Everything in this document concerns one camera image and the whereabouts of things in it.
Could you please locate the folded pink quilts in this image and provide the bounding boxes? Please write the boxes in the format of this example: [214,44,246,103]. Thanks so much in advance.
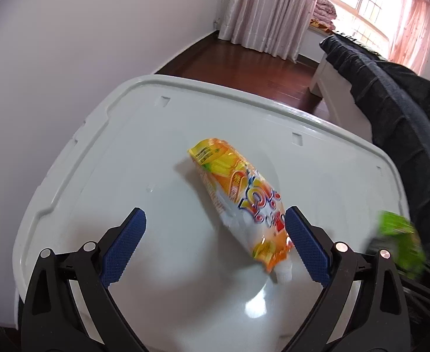
[310,0,337,33]

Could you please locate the pink curtain left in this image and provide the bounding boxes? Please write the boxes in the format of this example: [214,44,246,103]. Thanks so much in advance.
[219,0,317,62]

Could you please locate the dark blue bed blanket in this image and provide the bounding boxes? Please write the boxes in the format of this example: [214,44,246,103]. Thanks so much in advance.
[320,34,430,261]

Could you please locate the white bed frame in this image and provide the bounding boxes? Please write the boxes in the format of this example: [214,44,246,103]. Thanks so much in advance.
[309,53,372,142]

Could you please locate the green snack wrapper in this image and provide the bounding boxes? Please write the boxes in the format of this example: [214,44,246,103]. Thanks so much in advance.
[377,211,426,279]

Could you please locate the white plastic bin lid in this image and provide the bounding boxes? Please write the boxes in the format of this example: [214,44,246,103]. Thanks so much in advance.
[12,75,409,351]

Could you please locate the yellow orange jelly pouch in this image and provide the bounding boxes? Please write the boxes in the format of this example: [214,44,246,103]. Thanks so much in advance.
[188,138,294,284]

